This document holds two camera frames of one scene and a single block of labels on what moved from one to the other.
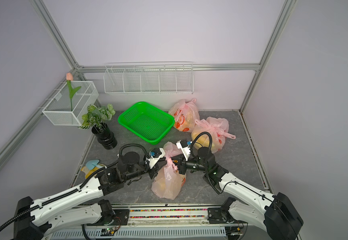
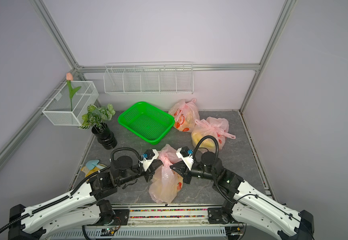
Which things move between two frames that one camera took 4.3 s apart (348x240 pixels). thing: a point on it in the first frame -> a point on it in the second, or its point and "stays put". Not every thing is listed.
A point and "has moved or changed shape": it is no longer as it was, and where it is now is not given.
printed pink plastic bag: x=217 y=127 stays put
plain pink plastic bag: x=169 y=182 has moved or changed shape
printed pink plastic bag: x=184 y=114 stays put
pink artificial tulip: x=69 y=77 stays put
